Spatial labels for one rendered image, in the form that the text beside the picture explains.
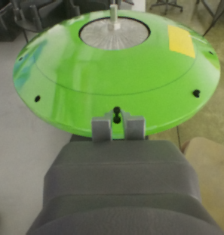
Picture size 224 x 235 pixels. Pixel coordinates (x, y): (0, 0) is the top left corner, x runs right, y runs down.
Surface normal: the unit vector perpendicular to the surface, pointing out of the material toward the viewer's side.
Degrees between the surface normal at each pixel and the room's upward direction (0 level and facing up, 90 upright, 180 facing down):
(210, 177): 0
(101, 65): 11
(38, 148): 0
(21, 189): 0
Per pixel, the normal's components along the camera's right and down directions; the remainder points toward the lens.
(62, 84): -0.21, -0.33
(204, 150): -0.04, -0.62
